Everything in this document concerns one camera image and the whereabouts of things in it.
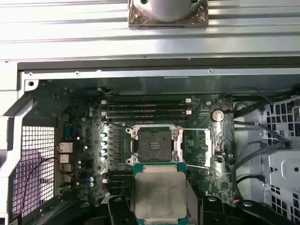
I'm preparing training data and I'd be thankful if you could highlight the black sleeved fan wire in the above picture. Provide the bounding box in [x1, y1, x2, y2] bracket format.
[222, 87, 276, 113]

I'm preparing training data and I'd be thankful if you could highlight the thin red wire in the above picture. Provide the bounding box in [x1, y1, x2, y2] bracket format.
[20, 157, 71, 211]

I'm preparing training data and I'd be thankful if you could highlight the metal wire locking lever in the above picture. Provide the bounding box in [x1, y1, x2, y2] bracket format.
[105, 120, 128, 130]

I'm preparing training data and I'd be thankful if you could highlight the green motherboard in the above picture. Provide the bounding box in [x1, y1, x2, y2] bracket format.
[62, 93, 235, 211]

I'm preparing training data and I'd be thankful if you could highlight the black grey PC case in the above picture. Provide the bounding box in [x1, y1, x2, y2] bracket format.
[0, 61, 300, 225]

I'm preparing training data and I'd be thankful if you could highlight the silver green CPU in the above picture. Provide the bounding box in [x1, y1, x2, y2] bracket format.
[131, 161, 189, 225]

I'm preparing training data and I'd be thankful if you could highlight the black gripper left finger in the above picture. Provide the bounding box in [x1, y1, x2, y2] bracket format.
[41, 196, 139, 225]

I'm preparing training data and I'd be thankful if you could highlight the silver coin battery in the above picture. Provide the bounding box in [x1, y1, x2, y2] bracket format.
[212, 110, 225, 122]

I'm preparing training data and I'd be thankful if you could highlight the grey metal disk bay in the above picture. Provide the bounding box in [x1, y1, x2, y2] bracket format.
[256, 93, 300, 225]

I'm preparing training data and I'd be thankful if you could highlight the metal CPU socket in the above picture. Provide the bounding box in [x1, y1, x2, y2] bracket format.
[125, 125, 186, 165]

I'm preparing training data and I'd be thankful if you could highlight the metal socket cover frame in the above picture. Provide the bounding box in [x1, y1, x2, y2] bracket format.
[174, 127, 211, 169]

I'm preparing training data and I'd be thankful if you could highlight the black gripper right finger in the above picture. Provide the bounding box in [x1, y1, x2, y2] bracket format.
[198, 195, 297, 225]

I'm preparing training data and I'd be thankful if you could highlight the grey flat data cable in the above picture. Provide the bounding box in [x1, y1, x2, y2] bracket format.
[257, 121, 293, 150]

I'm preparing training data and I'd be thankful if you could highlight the thick black cable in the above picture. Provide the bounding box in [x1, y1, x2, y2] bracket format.
[233, 95, 268, 113]
[233, 102, 270, 119]

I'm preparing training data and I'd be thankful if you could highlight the blue serial port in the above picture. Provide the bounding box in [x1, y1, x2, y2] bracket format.
[62, 124, 76, 139]

